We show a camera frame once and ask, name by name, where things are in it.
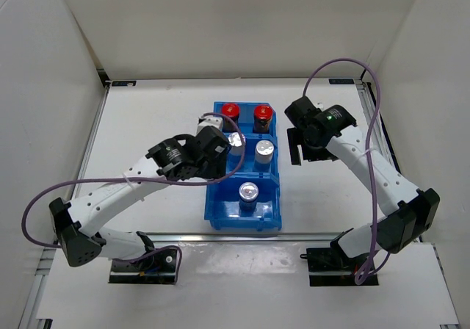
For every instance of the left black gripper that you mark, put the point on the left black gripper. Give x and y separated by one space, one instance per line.
217 170

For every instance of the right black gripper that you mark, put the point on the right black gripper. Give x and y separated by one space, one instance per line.
295 138

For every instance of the red-lid sauce jar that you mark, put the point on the red-lid sauce jar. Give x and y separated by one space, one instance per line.
231 113
262 117

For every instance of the silver-lid jar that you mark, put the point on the silver-lid jar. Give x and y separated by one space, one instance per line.
248 196

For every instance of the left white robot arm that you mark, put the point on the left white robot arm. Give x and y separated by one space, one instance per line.
80 223

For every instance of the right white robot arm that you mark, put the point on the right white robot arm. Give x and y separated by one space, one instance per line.
333 134

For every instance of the middle blue storage bin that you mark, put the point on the middle blue storage bin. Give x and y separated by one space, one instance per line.
249 160

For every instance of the blue storage bin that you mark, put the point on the blue storage bin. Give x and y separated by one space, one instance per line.
246 118
249 160
222 203

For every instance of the far blue storage bin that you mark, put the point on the far blue storage bin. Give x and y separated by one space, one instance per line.
246 118

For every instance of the near blue storage bin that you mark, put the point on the near blue storage bin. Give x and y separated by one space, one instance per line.
222 203

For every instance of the right blue corner label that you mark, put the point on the right blue corner label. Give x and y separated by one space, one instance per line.
341 81

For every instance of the blue corner label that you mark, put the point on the blue corner label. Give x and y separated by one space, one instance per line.
123 83
341 81

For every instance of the left blue corner label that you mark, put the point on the left blue corner label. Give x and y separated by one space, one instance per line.
123 83

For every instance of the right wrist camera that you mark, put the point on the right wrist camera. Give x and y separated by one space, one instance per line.
301 113

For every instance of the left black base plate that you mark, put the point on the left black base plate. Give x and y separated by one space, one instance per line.
161 268

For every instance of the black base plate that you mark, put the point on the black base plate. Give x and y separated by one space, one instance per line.
161 268
326 268

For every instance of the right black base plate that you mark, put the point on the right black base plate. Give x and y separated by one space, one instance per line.
326 268

